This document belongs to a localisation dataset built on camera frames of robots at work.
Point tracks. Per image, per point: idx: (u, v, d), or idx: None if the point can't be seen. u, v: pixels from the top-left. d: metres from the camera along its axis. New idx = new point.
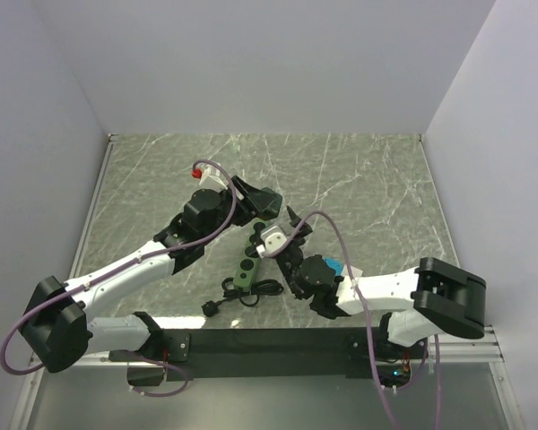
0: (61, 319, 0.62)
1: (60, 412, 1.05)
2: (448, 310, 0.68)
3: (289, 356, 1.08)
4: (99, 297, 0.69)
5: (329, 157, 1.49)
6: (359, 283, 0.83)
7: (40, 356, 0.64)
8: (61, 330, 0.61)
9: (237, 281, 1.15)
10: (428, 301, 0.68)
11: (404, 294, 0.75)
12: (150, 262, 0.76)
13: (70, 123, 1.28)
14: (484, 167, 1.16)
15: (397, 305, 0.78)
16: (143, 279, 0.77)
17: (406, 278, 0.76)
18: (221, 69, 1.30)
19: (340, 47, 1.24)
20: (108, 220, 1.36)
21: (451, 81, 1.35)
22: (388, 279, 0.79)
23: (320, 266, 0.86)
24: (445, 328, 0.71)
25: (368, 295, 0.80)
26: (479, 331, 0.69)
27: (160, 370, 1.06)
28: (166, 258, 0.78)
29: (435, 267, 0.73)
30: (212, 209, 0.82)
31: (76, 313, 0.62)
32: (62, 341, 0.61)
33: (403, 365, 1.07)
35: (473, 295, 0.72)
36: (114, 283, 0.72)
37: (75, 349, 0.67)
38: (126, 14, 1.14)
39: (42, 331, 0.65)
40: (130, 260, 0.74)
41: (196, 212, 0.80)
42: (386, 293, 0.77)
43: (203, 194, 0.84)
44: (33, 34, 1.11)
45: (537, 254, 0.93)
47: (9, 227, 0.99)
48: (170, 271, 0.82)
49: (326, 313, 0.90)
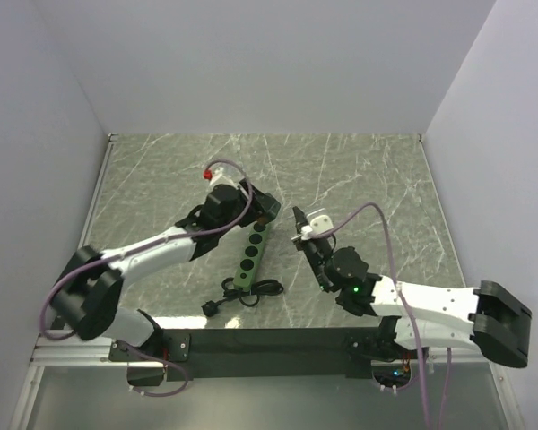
0: (99, 284, 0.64)
1: (59, 412, 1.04)
2: (506, 339, 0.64)
3: (289, 357, 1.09)
4: (131, 268, 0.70)
5: (329, 157, 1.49)
6: (403, 289, 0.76)
7: (72, 325, 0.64)
8: (99, 295, 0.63)
9: (237, 281, 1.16)
10: (490, 327, 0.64)
11: (460, 313, 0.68)
12: (174, 244, 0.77)
13: (69, 123, 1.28)
14: (484, 167, 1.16)
15: (445, 321, 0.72)
16: (164, 261, 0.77)
17: (463, 296, 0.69)
18: (221, 68, 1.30)
19: (339, 49, 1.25)
20: (108, 220, 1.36)
21: (451, 81, 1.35)
22: (439, 293, 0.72)
23: (353, 259, 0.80)
24: (489, 354, 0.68)
25: (414, 303, 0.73)
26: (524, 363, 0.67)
27: (160, 370, 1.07)
28: (189, 242, 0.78)
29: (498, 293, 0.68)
30: (231, 202, 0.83)
31: (113, 277, 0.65)
32: (97, 306, 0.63)
33: (403, 365, 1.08)
35: (523, 326, 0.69)
36: (145, 258, 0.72)
37: (104, 320, 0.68)
38: (127, 15, 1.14)
39: (73, 299, 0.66)
40: (157, 238, 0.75)
41: (219, 202, 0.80)
42: (437, 307, 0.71)
43: (225, 187, 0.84)
44: (33, 34, 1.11)
45: None
47: (9, 226, 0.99)
48: (188, 256, 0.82)
49: (356, 310, 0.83)
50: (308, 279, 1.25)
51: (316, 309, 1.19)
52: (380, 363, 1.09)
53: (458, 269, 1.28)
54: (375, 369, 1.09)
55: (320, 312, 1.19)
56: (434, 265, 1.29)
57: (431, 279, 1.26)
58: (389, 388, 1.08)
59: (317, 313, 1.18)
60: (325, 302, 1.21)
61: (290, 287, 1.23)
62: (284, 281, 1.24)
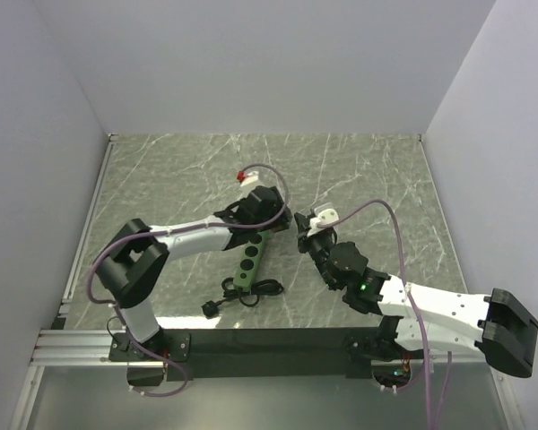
0: (146, 255, 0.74)
1: (59, 412, 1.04)
2: (515, 348, 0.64)
3: (289, 356, 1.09)
4: (174, 245, 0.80)
5: (329, 157, 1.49)
6: (411, 290, 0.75)
7: (117, 288, 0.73)
8: (145, 263, 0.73)
9: (237, 281, 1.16)
10: (499, 335, 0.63)
11: (469, 318, 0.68)
12: (213, 230, 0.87)
13: (69, 123, 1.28)
14: (485, 167, 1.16)
15: (452, 325, 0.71)
16: (201, 244, 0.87)
17: (473, 303, 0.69)
18: (221, 68, 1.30)
19: (339, 49, 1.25)
20: (108, 220, 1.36)
21: (451, 81, 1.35)
22: (449, 297, 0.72)
23: (351, 253, 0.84)
24: (493, 360, 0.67)
25: (424, 305, 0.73)
26: (526, 371, 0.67)
27: (160, 369, 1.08)
28: (227, 231, 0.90)
29: (510, 302, 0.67)
30: (271, 200, 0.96)
31: (159, 250, 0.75)
32: (142, 275, 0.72)
33: (403, 365, 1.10)
35: (529, 335, 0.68)
36: (187, 237, 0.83)
37: (143, 290, 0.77)
38: (127, 15, 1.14)
39: (121, 266, 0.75)
40: (199, 223, 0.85)
41: (259, 199, 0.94)
42: (446, 311, 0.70)
43: (263, 188, 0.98)
44: (33, 34, 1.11)
45: None
47: (9, 226, 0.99)
48: (223, 245, 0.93)
49: (361, 309, 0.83)
50: (308, 279, 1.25)
51: (316, 309, 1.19)
52: (380, 363, 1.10)
53: (458, 269, 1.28)
54: (375, 369, 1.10)
55: (320, 312, 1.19)
56: (434, 264, 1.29)
57: (431, 279, 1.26)
58: (389, 388, 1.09)
59: (317, 313, 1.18)
60: (325, 302, 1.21)
61: (290, 288, 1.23)
62: (285, 281, 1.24)
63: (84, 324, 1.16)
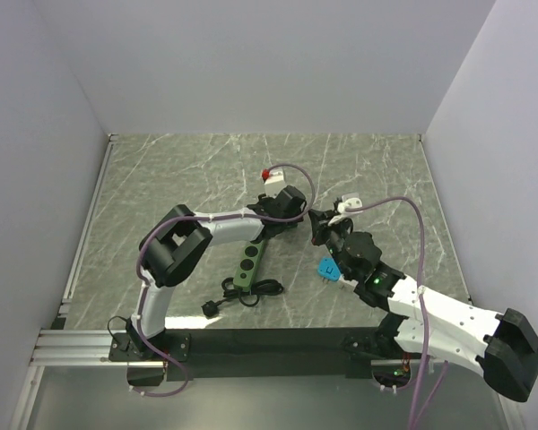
0: (192, 237, 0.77)
1: (59, 412, 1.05)
2: (515, 370, 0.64)
3: (290, 356, 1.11)
4: (215, 231, 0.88)
5: (329, 157, 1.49)
6: (423, 294, 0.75)
7: (161, 268, 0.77)
8: (191, 245, 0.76)
9: (237, 281, 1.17)
10: (502, 354, 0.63)
11: (476, 331, 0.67)
12: (247, 220, 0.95)
13: (69, 123, 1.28)
14: (485, 167, 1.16)
15: (457, 335, 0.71)
16: (235, 233, 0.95)
17: (483, 318, 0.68)
18: (220, 68, 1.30)
19: (338, 50, 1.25)
20: (108, 220, 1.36)
21: (451, 81, 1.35)
22: (461, 307, 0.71)
23: (367, 243, 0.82)
24: (490, 375, 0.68)
25: (433, 311, 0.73)
26: (522, 393, 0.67)
27: (160, 369, 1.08)
28: (259, 223, 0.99)
29: (524, 325, 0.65)
30: (300, 199, 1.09)
31: (203, 234, 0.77)
32: (186, 255, 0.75)
33: (403, 365, 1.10)
35: (534, 361, 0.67)
36: (226, 225, 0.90)
37: (185, 272, 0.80)
38: (126, 14, 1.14)
39: (166, 248, 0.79)
40: (236, 213, 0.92)
41: (290, 196, 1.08)
42: (454, 320, 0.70)
43: (294, 189, 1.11)
44: (33, 34, 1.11)
45: None
47: (9, 226, 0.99)
48: (254, 236, 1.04)
49: (368, 301, 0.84)
50: (307, 279, 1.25)
51: (316, 309, 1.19)
52: (380, 363, 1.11)
53: (457, 269, 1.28)
54: (375, 369, 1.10)
55: (320, 312, 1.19)
56: (434, 264, 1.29)
57: (430, 279, 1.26)
58: (390, 388, 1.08)
59: (317, 313, 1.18)
60: (325, 302, 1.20)
61: (290, 288, 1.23)
62: (285, 281, 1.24)
63: (85, 324, 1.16)
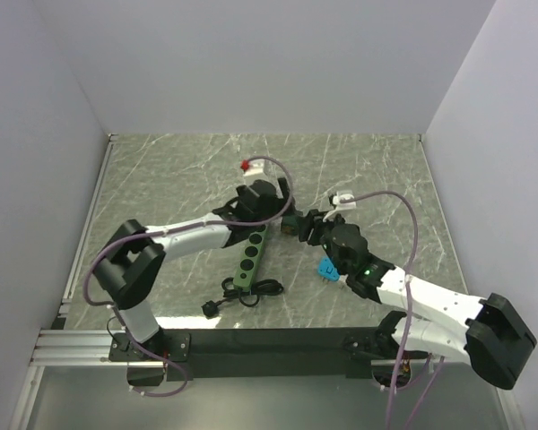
0: (143, 255, 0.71)
1: (60, 412, 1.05)
2: (498, 354, 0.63)
3: (290, 356, 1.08)
4: (171, 245, 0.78)
5: (329, 157, 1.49)
6: (411, 281, 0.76)
7: (114, 290, 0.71)
8: (142, 265, 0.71)
9: (237, 281, 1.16)
10: (481, 334, 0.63)
11: (458, 316, 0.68)
12: (212, 228, 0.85)
13: (68, 123, 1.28)
14: (485, 167, 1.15)
15: (443, 322, 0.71)
16: (200, 243, 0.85)
17: (467, 304, 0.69)
18: (220, 68, 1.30)
19: (338, 50, 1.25)
20: (108, 220, 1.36)
21: (451, 81, 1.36)
22: (446, 294, 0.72)
23: (352, 233, 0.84)
24: (476, 362, 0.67)
25: (418, 297, 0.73)
26: (509, 382, 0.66)
27: (160, 370, 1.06)
28: (224, 228, 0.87)
29: (506, 309, 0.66)
30: (270, 195, 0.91)
31: (155, 251, 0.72)
32: (138, 277, 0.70)
33: (403, 365, 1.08)
35: (522, 349, 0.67)
36: (184, 237, 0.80)
37: (142, 292, 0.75)
38: (126, 14, 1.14)
39: (117, 268, 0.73)
40: (197, 222, 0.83)
41: (257, 194, 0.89)
42: (438, 305, 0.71)
43: (265, 186, 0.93)
44: (33, 34, 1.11)
45: (537, 253, 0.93)
47: (9, 226, 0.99)
48: (222, 243, 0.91)
49: (360, 294, 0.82)
50: (308, 279, 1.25)
51: (316, 309, 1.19)
52: (379, 363, 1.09)
53: (458, 269, 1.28)
54: (375, 369, 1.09)
55: (320, 312, 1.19)
56: (434, 264, 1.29)
57: (430, 278, 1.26)
58: (389, 388, 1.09)
59: (317, 313, 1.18)
60: (325, 302, 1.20)
61: (290, 288, 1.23)
62: (284, 281, 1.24)
63: (85, 324, 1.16)
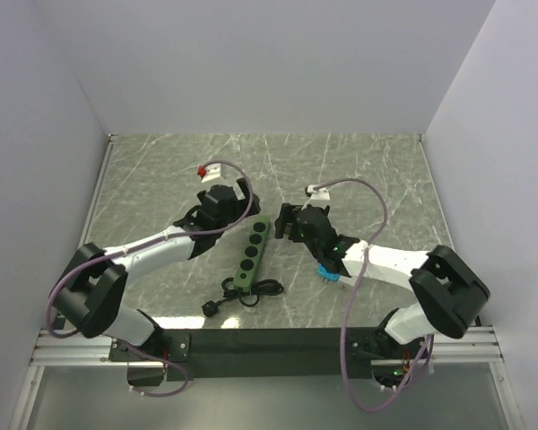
0: (103, 279, 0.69)
1: (59, 412, 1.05)
2: (439, 294, 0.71)
3: (290, 356, 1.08)
4: (133, 264, 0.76)
5: (329, 157, 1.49)
6: (368, 247, 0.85)
7: (77, 318, 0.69)
8: (102, 289, 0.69)
9: (237, 281, 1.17)
10: (422, 276, 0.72)
11: (405, 268, 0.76)
12: (174, 241, 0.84)
13: (68, 123, 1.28)
14: (485, 167, 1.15)
15: (396, 278, 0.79)
16: (165, 256, 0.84)
17: (414, 257, 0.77)
18: (220, 69, 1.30)
19: (338, 50, 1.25)
20: (108, 220, 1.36)
21: (451, 81, 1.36)
22: (398, 253, 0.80)
23: (316, 214, 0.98)
24: (426, 312, 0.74)
25: (374, 259, 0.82)
26: (457, 327, 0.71)
27: (160, 370, 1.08)
28: (187, 239, 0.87)
29: (447, 256, 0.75)
30: (228, 199, 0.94)
31: (117, 272, 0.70)
32: (101, 302, 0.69)
33: (403, 365, 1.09)
35: (470, 296, 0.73)
36: (146, 253, 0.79)
37: (109, 316, 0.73)
38: (126, 14, 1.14)
39: (79, 295, 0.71)
40: (158, 236, 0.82)
41: (216, 202, 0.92)
42: (389, 262, 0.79)
43: (221, 189, 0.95)
44: (33, 35, 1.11)
45: (537, 254, 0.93)
47: (9, 225, 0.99)
48: (187, 254, 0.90)
49: (332, 269, 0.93)
50: (308, 279, 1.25)
51: (316, 308, 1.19)
52: (378, 363, 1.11)
53: None
54: (374, 369, 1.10)
55: (320, 313, 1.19)
56: None
57: None
58: (389, 389, 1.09)
59: (317, 313, 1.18)
60: (325, 302, 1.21)
61: (290, 288, 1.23)
62: (284, 281, 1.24)
63: None
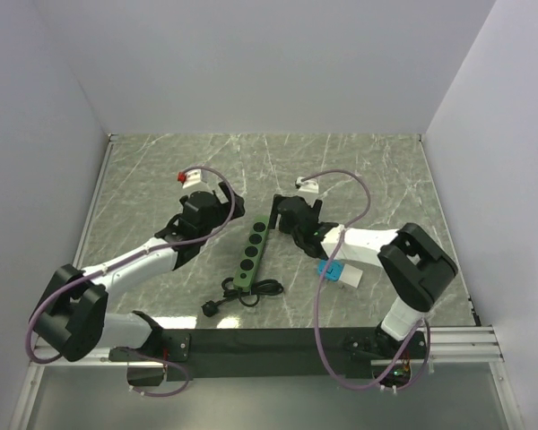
0: (82, 302, 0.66)
1: (59, 412, 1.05)
2: (406, 269, 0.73)
3: (289, 356, 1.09)
4: (114, 282, 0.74)
5: (329, 157, 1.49)
6: (344, 230, 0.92)
7: (59, 342, 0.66)
8: (84, 311, 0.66)
9: (237, 281, 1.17)
10: (392, 252, 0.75)
11: (376, 245, 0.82)
12: (156, 253, 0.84)
13: (68, 123, 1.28)
14: (485, 167, 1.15)
15: (368, 255, 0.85)
16: (145, 271, 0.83)
17: (385, 235, 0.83)
18: (220, 68, 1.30)
19: (338, 51, 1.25)
20: (108, 220, 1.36)
21: (450, 81, 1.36)
22: (371, 234, 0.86)
23: (296, 202, 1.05)
24: (396, 286, 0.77)
25: (348, 240, 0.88)
26: (424, 300, 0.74)
27: (160, 369, 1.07)
28: (169, 252, 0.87)
29: (416, 233, 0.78)
30: (208, 205, 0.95)
31: (98, 293, 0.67)
32: (83, 323, 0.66)
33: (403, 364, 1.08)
35: (438, 270, 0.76)
36: (127, 270, 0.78)
37: (91, 336, 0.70)
38: (126, 15, 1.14)
39: (60, 317, 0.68)
40: (138, 252, 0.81)
41: (196, 209, 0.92)
42: (362, 242, 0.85)
43: (201, 196, 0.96)
44: (33, 36, 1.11)
45: (537, 254, 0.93)
47: (9, 225, 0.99)
48: (172, 265, 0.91)
49: (311, 252, 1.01)
50: (308, 279, 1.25)
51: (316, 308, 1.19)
52: (378, 363, 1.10)
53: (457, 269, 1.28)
54: (374, 369, 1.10)
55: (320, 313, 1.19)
56: None
57: None
58: (389, 388, 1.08)
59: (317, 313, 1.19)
60: (325, 302, 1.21)
61: (290, 288, 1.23)
62: (284, 281, 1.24)
63: None
